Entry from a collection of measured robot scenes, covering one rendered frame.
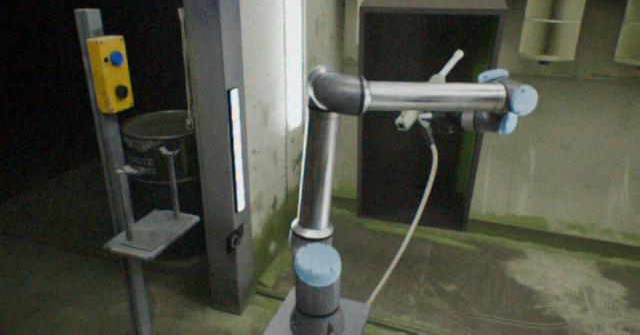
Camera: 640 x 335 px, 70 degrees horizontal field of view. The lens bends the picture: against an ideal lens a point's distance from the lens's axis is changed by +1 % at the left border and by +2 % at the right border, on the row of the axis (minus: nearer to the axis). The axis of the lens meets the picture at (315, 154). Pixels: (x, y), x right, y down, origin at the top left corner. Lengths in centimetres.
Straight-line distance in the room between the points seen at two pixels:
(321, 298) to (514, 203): 220
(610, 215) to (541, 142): 63
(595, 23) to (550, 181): 110
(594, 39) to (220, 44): 258
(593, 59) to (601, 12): 31
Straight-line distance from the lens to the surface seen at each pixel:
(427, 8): 204
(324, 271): 145
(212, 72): 210
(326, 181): 151
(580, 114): 366
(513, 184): 347
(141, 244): 188
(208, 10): 207
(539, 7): 327
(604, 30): 371
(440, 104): 138
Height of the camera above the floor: 175
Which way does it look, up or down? 22 degrees down
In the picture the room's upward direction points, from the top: straight up
